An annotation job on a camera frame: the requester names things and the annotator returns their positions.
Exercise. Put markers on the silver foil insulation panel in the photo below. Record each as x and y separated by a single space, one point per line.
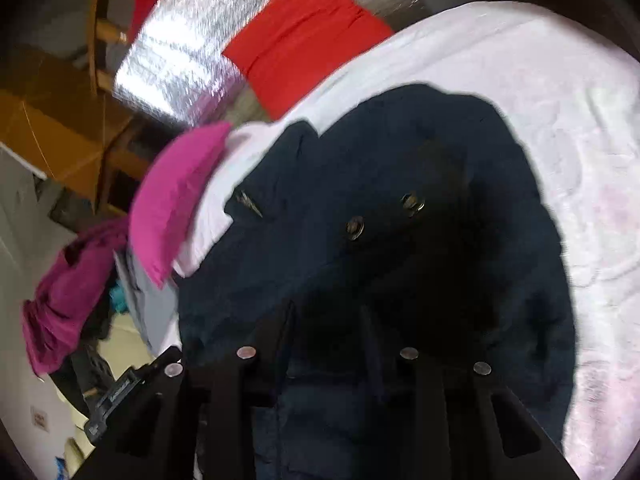
190 45

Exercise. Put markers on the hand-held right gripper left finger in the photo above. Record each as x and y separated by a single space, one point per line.
270 375

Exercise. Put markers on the teal garment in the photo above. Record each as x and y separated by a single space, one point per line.
118 297

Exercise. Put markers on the black garment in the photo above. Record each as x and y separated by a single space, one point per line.
92 355

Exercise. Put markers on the wooden chair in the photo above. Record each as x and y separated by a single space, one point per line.
55 130

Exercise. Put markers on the magenta pillow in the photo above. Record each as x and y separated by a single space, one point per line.
175 200

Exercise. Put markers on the magenta garment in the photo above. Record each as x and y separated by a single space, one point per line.
70 290

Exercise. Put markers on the red pillow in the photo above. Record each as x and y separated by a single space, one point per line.
305 40

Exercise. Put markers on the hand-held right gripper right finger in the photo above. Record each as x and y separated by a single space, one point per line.
400 380

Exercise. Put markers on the navy zip-up jacket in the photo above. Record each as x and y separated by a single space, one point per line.
400 170

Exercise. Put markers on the grey garment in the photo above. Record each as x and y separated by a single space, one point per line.
145 305

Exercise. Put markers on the white fleece blanket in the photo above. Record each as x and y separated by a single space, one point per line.
575 110

